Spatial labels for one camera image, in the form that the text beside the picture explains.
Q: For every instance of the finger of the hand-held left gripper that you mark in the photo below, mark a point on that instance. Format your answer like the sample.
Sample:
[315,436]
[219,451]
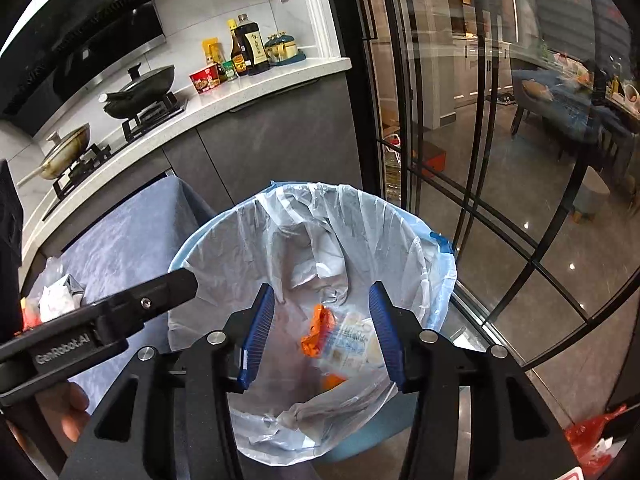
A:
[150,295]

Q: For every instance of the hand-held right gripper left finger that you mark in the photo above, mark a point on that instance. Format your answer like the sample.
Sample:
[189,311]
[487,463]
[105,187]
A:
[257,335]

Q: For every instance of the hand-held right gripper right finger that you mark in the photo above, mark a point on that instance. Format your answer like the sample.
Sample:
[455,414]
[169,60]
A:
[385,335]

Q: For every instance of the clear plastic food packet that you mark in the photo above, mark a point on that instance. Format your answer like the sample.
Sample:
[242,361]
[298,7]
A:
[350,345]

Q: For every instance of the red wrapper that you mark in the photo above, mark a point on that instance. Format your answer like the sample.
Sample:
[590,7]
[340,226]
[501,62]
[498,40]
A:
[30,320]

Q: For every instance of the white paper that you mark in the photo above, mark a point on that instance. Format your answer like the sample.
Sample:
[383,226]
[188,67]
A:
[55,302]

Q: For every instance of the orange snack wrapper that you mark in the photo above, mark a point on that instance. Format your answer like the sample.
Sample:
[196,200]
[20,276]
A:
[320,330]

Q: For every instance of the blue trash bin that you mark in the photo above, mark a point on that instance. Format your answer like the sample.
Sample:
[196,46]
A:
[370,440]

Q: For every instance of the person's left hand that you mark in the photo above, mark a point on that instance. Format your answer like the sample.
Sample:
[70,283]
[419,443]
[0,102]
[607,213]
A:
[70,410]

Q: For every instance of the grey blue table cloth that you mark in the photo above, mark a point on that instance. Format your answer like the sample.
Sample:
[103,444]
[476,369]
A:
[125,240]

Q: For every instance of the beige frying pan with lid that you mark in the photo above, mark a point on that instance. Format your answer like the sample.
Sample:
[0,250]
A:
[65,152]

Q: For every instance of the red box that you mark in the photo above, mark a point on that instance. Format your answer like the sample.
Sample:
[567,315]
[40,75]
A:
[435,160]

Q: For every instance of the black gas stove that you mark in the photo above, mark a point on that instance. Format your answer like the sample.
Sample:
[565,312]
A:
[165,110]

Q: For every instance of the grey kitchen cabinet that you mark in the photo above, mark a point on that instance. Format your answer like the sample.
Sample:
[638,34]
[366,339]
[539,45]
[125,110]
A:
[280,150]

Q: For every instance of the white red basket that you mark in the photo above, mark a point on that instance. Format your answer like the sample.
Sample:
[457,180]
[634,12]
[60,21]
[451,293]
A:
[392,142]

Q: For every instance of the black wok with lid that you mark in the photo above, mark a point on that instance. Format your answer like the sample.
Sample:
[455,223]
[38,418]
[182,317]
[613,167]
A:
[145,92]

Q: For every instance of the red instant noodle cup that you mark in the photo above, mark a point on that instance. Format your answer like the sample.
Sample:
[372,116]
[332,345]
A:
[204,81]

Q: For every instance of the red plastic bag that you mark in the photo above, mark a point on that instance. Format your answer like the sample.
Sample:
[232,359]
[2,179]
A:
[585,435]

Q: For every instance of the small green lidded jar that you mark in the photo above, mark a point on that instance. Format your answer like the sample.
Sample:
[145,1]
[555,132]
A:
[228,72]

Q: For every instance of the yellow capped sauce bottle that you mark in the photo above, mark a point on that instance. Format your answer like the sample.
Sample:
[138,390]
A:
[239,62]

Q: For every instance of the yellow seasoning packet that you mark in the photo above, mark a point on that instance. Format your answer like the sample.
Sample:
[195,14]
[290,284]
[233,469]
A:
[212,52]

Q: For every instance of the round grey stool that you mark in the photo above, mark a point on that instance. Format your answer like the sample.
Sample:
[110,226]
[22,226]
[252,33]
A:
[592,192]

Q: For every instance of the large dark sauce bottle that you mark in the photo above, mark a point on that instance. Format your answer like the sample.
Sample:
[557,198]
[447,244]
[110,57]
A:
[252,47]

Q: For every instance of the black range hood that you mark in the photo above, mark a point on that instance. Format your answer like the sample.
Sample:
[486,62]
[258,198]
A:
[75,35]

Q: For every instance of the black framed glass door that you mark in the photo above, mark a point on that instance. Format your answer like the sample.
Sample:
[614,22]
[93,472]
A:
[395,60]

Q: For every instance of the blue spice jar set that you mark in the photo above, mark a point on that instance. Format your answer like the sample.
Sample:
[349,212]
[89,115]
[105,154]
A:
[282,50]

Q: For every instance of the blue dining chair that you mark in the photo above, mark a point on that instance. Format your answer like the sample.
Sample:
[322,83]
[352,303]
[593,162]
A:
[550,105]

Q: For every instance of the dark dining table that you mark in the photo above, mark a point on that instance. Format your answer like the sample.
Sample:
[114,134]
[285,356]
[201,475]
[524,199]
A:
[620,105]

